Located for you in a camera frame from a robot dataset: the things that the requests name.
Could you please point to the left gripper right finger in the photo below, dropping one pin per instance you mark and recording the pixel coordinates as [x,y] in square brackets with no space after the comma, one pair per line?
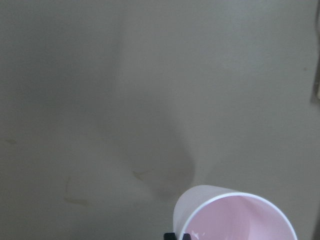
[186,236]

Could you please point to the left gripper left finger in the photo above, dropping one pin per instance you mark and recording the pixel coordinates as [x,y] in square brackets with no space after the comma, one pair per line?
[169,236]

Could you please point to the pink plastic cup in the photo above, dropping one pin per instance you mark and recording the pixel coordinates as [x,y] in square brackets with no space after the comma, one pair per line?
[207,212]

